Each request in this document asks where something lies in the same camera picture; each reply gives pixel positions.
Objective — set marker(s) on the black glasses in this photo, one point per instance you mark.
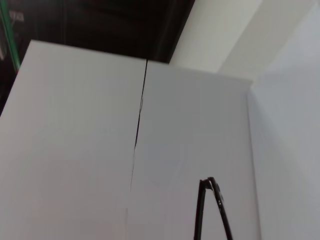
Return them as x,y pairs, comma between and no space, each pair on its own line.
201,200

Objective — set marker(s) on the green edged glass pane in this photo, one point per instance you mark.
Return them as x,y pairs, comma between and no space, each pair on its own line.
10,37

